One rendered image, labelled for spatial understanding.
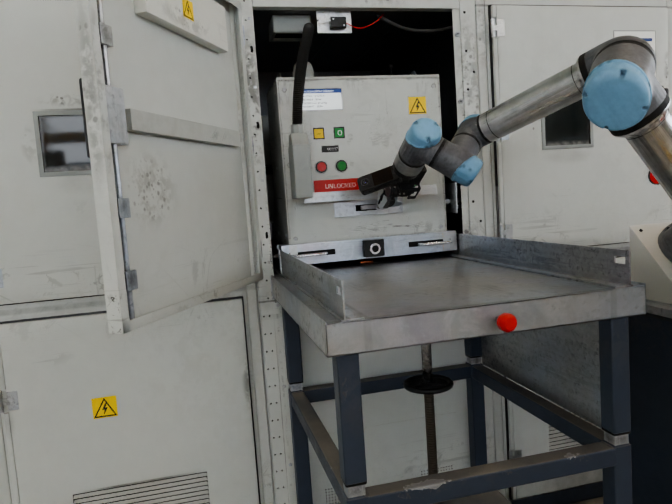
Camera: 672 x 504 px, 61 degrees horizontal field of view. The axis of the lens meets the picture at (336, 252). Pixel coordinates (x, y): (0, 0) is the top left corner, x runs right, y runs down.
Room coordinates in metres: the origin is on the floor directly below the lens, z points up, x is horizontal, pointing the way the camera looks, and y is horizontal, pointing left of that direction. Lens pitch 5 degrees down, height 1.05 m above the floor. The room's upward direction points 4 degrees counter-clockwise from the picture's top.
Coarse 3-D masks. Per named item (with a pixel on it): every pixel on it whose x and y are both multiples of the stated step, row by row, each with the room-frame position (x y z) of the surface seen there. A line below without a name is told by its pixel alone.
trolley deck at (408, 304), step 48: (288, 288) 1.34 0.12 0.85; (384, 288) 1.24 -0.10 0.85; (432, 288) 1.20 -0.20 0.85; (480, 288) 1.16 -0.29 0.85; (528, 288) 1.12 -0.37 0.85; (576, 288) 1.08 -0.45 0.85; (624, 288) 1.06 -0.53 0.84; (336, 336) 0.93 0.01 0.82; (384, 336) 0.95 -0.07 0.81; (432, 336) 0.97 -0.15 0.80; (480, 336) 0.99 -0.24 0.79
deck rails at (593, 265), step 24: (480, 240) 1.62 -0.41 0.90; (504, 240) 1.49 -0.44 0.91; (528, 240) 1.38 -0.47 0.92; (288, 264) 1.46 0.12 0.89; (504, 264) 1.46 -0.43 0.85; (528, 264) 1.39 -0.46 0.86; (552, 264) 1.29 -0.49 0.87; (576, 264) 1.21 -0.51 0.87; (600, 264) 1.14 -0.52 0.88; (624, 264) 1.07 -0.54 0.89; (312, 288) 1.17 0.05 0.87; (336, 288) 0.97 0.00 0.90; (336, 312) 0.98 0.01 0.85
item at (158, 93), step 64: (128, 0) 1.14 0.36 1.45; (192, 0) 1.32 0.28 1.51; (128, 64) 1.12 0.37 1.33; (192, 64) 1.36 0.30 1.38; (128, 128) 1.08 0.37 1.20; (192, 128) 1.30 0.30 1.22; (128, 192) 1.08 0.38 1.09; (192, 192) 1.31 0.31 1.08; (128, 256) 1.03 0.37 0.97; (192, 256) 1.28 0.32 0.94; (128, 320) 1.00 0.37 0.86
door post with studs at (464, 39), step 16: (464, 0) 1.73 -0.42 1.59; (464, 16) 1.73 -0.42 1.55; (464, 32) 1.73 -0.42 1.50; (464, 48) 1.73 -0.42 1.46; (464, 64) 1.73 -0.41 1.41; (464, 80) 1.73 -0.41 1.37; (464, 96) 1.73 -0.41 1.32; (464, 112) 1.73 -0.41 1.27; (480, 176) 1.74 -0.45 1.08; (464, 192) 1.73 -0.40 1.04; (480, 192) 1.74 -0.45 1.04; (464, 208) 1.73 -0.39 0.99; (480, 208) 1.74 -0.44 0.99; (464, 224) 1.73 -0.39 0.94; (480, 224) 1.73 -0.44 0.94
